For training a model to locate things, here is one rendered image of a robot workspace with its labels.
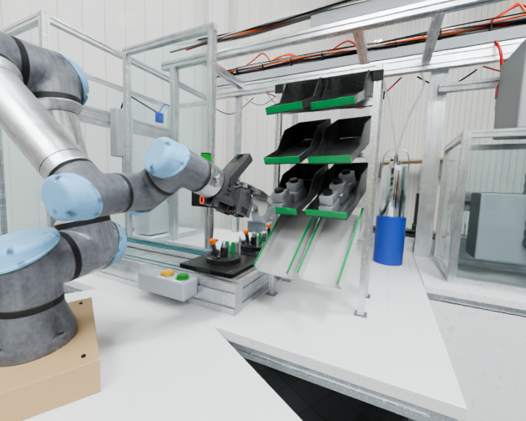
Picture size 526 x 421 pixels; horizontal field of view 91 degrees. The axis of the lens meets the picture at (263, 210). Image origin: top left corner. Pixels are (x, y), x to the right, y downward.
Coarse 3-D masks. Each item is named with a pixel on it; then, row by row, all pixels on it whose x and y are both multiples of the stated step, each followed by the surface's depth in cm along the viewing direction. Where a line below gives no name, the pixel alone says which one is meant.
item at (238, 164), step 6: (240, 156) 66; (246, 156) 66; (234, 162) 65; (240, 162) 64; (246, 162) 66; (228, 168) 64; (234, 168) 63; (240, 168) 64; (228, 174) 62; (234, 174) 62; (240, 174) 64; (234, 180) 62
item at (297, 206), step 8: (296, 168) 104; (304, 168) 104; (312, 168) 102; (320, 168) 100; (328, 168) 98; (288, 176) 99; (296, 176) 105; (304, 176) 106; (312, 176) 103; (320, 176) 93; (280, 184) 95; (304, 184) 102; (312, 184) 88; (320, 184) 93; (312, 192) 89; (296, 200) 90; (304, 200) 84; (280, 208) 83; (288, 208) 82; (296, 208) 80
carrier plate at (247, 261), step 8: (200, 256) 109; (248, 256) 112; (184, 264) 99; (192, 264) 99; (200, 264) 99; (208, 264) 100; (240, 264) 101; (248, 264) 101; (216, 272) 92; (224, 272) 91; (232, 272) 91; (240, 272) 94
